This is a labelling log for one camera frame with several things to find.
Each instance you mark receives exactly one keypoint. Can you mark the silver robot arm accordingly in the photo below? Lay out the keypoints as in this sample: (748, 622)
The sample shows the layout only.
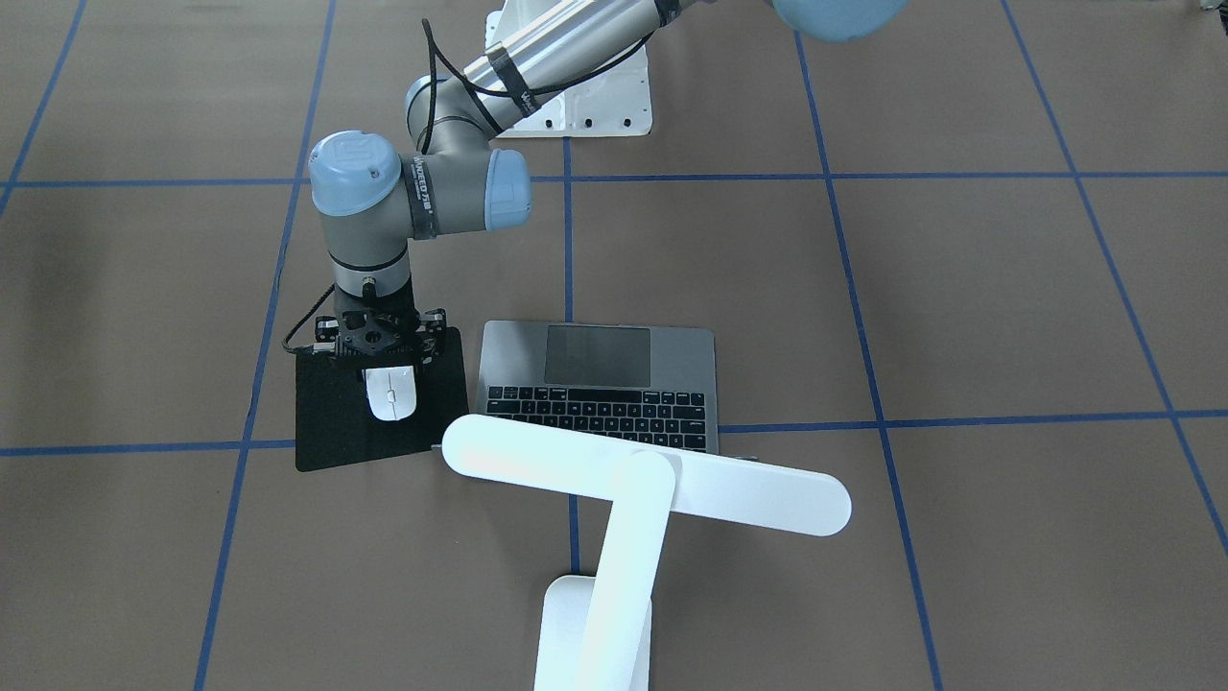
(373, 202)

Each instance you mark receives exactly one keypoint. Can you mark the white computer mouse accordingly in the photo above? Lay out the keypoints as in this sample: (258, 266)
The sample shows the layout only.
(391, 392)

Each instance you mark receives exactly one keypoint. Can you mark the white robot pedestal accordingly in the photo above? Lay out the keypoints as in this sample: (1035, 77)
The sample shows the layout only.
(595, 106)

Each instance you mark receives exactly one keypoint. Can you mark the grey laptop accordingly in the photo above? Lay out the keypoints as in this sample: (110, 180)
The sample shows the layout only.
(647, 384)

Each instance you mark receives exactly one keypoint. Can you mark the white desk lamp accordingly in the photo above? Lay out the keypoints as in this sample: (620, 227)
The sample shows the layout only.
(595, 630)

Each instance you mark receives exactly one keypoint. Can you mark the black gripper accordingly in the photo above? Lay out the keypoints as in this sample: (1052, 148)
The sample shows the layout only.
(434, 331)

